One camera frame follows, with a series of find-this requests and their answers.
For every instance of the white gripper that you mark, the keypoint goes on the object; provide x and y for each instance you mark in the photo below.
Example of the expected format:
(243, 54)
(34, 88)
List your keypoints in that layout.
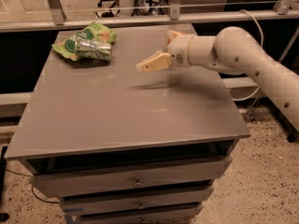
(177, 51)

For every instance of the green soda can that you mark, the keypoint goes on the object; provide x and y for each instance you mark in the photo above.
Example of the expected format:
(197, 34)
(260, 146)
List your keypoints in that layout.
(92, 49)

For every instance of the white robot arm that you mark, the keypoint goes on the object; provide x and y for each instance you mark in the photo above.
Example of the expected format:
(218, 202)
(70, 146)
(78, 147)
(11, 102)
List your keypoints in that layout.
(232, 51)

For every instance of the green rice chip bag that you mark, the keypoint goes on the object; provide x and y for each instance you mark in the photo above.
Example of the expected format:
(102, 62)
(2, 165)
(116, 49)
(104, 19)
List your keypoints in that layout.
(96, 31)

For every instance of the black office chair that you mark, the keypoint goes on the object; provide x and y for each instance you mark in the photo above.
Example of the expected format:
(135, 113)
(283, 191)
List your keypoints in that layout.
(107, 3)

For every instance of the grey drawer cabinet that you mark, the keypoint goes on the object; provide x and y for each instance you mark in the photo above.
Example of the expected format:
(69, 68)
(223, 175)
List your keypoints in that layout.
(88, 115)

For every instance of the middle grey drawer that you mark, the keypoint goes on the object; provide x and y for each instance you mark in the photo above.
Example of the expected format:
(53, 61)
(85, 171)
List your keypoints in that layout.
(138, 200)

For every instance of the top grey drawer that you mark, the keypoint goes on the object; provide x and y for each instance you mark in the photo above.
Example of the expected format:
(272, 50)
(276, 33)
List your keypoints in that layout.
(131, 177)

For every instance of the metal railing frame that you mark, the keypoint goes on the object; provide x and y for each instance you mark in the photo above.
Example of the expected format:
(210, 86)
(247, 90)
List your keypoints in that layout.
(44, 15)

